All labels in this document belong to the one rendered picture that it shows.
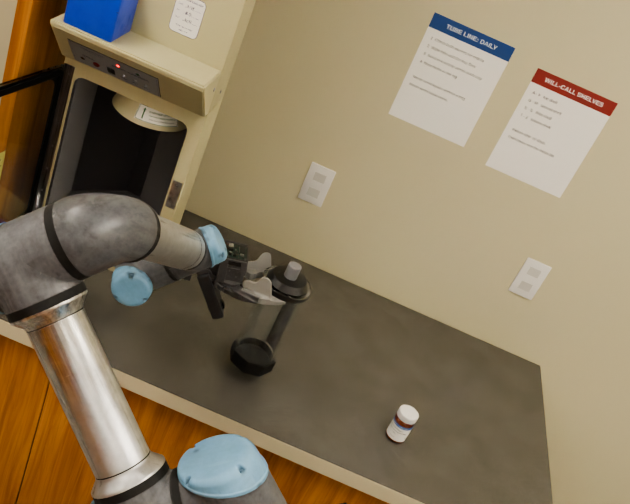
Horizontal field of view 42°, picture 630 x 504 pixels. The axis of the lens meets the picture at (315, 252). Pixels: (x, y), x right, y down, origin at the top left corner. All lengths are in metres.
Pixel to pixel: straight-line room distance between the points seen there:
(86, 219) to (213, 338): 0.81
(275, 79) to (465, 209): 0.60
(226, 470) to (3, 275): 0.40
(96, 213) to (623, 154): 1.40
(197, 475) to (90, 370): 0.21
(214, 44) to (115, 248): 0.65
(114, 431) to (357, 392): 0.84
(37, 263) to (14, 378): 0.78
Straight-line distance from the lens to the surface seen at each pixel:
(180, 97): 1.68
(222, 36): 1.69
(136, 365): 1.77
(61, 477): 2.06
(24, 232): 1.18
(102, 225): 1.15
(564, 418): 2.56
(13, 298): 1.19
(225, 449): 1.22
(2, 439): 2.06
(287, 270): 1.67
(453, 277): 2.29
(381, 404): 1.94
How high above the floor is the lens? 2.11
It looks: 30 degrees down
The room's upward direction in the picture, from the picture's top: 24 degrees clockwise
